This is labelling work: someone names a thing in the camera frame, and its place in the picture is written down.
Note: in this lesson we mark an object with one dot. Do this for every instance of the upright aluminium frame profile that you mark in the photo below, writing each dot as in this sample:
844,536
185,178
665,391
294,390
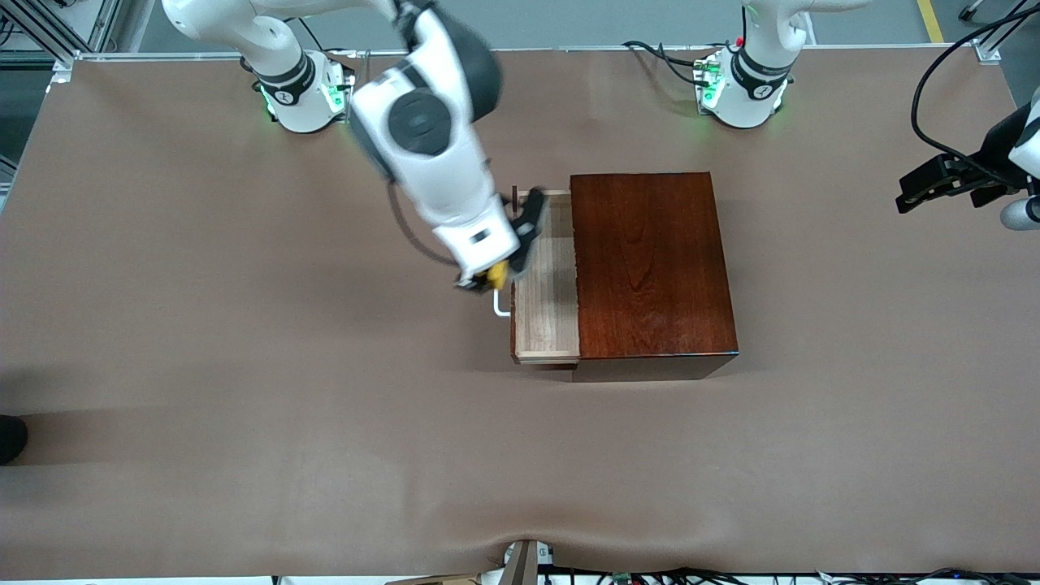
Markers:
106,24

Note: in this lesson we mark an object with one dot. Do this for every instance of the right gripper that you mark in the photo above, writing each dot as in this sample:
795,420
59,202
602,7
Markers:
530,221

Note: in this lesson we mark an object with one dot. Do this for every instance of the yellow block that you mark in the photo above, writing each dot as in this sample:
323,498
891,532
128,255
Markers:
497,276

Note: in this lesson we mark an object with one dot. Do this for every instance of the grey metal clamp bracket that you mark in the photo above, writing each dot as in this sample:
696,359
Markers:
524,565

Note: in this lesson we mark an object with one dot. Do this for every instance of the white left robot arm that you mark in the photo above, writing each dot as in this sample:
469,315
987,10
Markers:
743,106

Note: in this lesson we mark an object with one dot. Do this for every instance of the dark wooden drawer cabinet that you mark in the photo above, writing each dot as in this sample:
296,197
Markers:
658,276

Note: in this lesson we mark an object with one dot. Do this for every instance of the brown table mat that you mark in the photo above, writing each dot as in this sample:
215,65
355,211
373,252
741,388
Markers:
244,366

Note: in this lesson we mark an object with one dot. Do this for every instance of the aluminium table edge rail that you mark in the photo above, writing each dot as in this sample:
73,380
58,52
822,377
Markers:
569,50

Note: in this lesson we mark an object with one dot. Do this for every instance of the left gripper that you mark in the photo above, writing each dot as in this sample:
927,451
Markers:
985,168

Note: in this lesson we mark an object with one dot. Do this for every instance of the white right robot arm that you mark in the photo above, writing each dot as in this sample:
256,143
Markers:
422,122

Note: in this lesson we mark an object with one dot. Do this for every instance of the slanted aluminium frame profile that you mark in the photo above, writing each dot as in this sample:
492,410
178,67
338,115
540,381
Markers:
1007,28
36,28

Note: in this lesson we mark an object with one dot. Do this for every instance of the black rounded object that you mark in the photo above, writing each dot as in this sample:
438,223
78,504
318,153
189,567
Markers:
10,439

